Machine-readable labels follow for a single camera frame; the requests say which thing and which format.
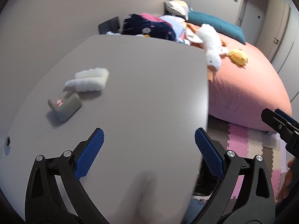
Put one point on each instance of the foam puzzle floor mat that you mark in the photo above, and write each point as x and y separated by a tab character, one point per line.
252	144

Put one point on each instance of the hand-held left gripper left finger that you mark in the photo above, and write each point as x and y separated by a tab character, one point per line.
91	154

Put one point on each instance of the teal pillow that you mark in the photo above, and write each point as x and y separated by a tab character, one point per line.
217	23

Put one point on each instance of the small grey box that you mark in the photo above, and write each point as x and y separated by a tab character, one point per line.
67	109

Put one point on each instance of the person's leg in jeans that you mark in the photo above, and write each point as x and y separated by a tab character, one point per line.
193	211

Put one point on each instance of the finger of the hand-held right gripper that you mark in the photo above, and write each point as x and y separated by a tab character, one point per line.
278	127
283	114

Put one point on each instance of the black chair back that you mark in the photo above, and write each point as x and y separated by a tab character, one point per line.
108	25

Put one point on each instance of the pink towel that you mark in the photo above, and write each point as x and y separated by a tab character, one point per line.
151	17

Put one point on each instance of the grey door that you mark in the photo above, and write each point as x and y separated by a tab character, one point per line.
279	23

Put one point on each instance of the person's right hand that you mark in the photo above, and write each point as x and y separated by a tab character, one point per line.
283	186

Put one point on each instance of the navy printed blanket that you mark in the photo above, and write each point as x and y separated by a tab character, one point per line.
149	29

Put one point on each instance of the grey desk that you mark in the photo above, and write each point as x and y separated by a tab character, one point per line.
140	98

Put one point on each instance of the small white cloth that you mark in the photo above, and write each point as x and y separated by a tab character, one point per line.
114	33

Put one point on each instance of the white printed cloth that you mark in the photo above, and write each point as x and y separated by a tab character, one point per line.
184	41

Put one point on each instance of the white goose plush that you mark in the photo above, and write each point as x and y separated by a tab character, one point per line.
211	44

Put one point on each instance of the patterned grey yellow pillow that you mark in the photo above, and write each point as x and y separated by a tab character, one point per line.
177	8

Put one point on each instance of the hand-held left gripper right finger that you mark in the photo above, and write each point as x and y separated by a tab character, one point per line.
209	154

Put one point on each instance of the grey wardrobe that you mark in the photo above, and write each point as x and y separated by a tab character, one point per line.
293	63

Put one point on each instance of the bed with salmon sheet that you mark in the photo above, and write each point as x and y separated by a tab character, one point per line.
245	91

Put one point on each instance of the yellow chick plush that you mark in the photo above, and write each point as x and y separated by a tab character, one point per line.
238	56

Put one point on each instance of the light blue blanket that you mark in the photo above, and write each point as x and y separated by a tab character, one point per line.
175	26

